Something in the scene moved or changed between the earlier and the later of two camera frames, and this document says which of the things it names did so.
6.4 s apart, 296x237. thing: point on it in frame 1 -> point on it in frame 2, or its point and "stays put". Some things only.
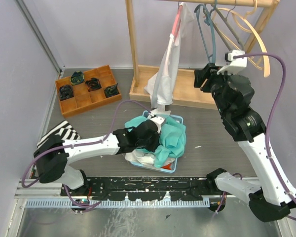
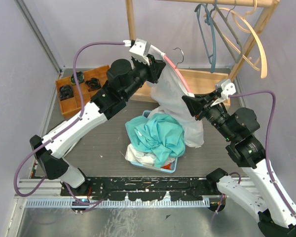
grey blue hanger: x=197 y=10 stays put
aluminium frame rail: x=47 y=193 stays put
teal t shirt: x=172 y=139 stays put
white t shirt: x=145 y=157 stays put
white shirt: x=161 y=88 -> x=167 y=90
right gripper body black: x=214 y=83 -> x=216 y=115
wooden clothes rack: x=183 y=92 stays put
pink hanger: x=177 y=21 -> x=167 y=58
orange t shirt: x=167 y=166 stays put
